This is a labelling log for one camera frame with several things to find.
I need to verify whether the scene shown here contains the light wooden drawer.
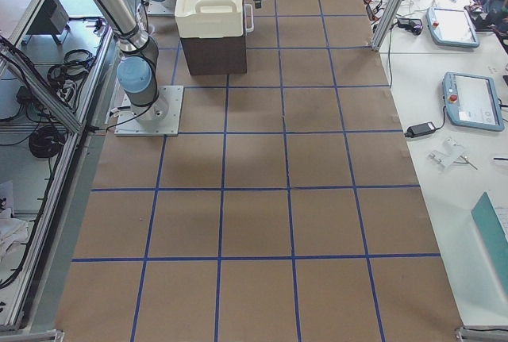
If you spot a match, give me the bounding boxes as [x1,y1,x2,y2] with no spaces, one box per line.
[244,3,255,33]

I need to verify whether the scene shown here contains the white plastic tray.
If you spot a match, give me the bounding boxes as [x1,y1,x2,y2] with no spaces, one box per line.
[175,0,244,39]

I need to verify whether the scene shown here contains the upper blue teach pendant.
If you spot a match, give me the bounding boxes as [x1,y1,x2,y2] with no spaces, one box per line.
[425,7,479,48]

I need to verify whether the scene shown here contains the blue teach pendant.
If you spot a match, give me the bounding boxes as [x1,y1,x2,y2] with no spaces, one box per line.
[442,72,505,132]
[425,7,479,48]

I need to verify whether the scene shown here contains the black power adapter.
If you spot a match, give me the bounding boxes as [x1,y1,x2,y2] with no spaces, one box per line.
[404,121,437,138]

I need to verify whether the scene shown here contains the lower blue teach pendant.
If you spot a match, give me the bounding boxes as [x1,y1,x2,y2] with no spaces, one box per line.
[442,72,505,132]

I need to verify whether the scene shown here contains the clear plastic parts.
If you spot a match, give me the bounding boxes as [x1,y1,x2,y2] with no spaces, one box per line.
[428,137,478,172]

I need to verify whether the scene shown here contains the teal board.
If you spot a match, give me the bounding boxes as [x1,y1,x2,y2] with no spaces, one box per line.
[471,192,507,290]

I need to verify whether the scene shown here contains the white crumpled cloth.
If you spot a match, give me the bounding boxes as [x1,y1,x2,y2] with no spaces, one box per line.
[1,208,29,259]

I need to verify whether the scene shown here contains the arm grey base plate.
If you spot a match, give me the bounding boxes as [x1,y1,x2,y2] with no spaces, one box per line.
[147,1,175,17]
[114,86,184,136]

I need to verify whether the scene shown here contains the aluminium frame post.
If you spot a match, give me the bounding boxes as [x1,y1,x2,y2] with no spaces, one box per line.
[371,0,402,51]

